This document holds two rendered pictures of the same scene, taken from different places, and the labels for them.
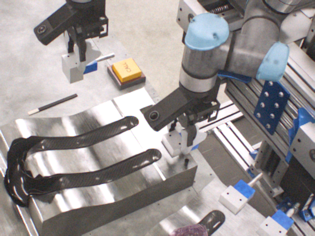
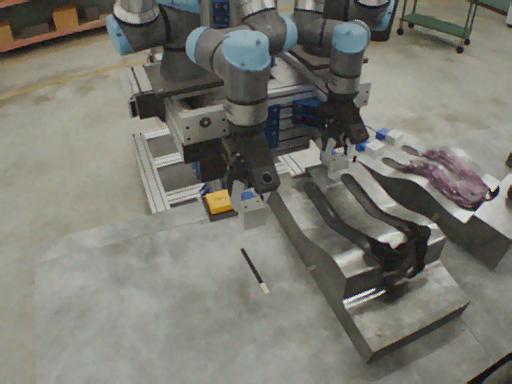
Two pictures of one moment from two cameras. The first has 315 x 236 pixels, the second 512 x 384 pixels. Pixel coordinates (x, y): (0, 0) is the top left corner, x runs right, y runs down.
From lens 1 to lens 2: 1.18 m
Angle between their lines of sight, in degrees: 51
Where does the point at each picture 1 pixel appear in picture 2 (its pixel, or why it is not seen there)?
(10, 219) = (425, 285)
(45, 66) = (192, 275)
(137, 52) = not seen: hidden behind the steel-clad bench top
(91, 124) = (314, 216)
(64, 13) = (257, 146)
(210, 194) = (368, 160)
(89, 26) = not seen: hidden behind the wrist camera
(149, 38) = not seen: hidden behind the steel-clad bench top
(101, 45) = (169, 224)
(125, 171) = (364, 198)
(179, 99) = (350, 109)
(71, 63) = (257, 205)
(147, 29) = (28, 281)
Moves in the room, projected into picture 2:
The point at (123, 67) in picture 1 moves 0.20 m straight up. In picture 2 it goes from (218, 201) to (213, 135)
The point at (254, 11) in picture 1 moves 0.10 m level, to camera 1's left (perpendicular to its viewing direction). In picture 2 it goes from (317, 22) to (311, 34)
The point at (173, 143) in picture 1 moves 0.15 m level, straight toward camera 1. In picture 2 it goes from (342, 159) to (398, 170)
